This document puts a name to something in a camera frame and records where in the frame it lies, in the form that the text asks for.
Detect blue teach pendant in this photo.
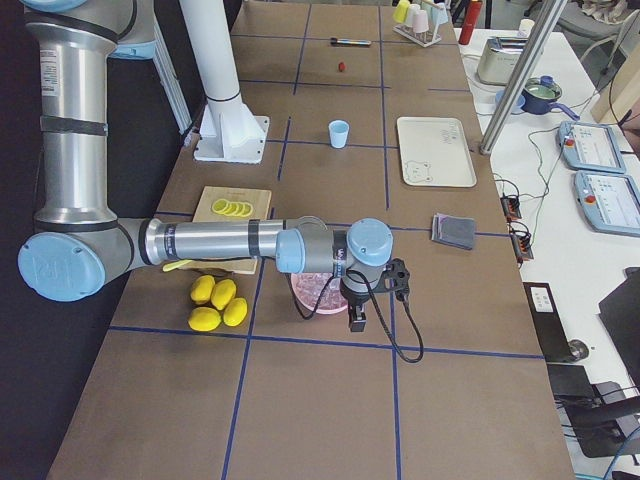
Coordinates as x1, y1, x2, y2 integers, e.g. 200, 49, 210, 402
574, 170, 639, 237
558, 121, 626, 174

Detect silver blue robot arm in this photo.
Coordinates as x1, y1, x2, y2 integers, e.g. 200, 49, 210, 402
17, 1, 406, 332

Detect pink cup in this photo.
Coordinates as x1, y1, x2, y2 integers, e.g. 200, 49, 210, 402
407, 9, 429, 34

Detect blue saucepan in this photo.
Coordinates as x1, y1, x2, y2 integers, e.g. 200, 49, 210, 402
522, 75, 580, 121

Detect cream bear tray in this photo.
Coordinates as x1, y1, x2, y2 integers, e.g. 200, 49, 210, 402
396, 116, 477, 188

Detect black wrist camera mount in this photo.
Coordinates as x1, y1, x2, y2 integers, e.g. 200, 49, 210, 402
373, 258, 410, 303

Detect wooden cutting board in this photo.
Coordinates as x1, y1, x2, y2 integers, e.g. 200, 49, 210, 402
174, 186, 272, 275

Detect aluminium frame post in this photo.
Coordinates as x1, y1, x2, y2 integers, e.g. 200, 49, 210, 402
479, 0, 568, 155

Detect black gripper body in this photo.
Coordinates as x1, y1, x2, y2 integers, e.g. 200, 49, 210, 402
340, 285, 370, 315

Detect pink bowl of ice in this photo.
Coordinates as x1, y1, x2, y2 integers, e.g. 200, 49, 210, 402
291, 273, 347, 315

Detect yellow cup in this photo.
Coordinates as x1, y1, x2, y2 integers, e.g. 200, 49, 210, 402
393, 0, 411, 24

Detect yellow knife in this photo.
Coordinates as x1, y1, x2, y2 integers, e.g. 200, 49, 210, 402
162, 259, 192, 273

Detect red bottle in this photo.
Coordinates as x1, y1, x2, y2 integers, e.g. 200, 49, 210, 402
458, 0, 483, 45

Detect lemon slices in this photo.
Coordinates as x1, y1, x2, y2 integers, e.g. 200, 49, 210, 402
211, 198, 254, 218

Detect light blue plastic cup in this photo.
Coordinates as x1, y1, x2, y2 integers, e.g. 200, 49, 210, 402
328, 119, 350, 149

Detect white camera pole base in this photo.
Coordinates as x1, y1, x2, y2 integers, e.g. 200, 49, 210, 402
180, 0, 270, 164

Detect black camera cable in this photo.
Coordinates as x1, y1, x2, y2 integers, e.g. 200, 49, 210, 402
293, 269, 424, 364

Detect grey folded cloth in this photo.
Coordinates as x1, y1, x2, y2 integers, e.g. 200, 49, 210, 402
431, 213, 476, 250

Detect steel muddler black tip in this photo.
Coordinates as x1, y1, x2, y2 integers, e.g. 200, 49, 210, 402
330, 37, 372, 48

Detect white cup rack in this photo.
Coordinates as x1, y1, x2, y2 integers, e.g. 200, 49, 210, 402
392, 0, 449, 48

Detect yellow lemon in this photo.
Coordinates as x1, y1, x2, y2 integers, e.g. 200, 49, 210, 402
190, 275, 215, 305
188, 307, 222, 332
222, 297, 248, 327
210, 279, 237, 310

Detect blue bowl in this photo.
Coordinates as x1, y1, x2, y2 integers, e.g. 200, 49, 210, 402
493, 90, 526, 116

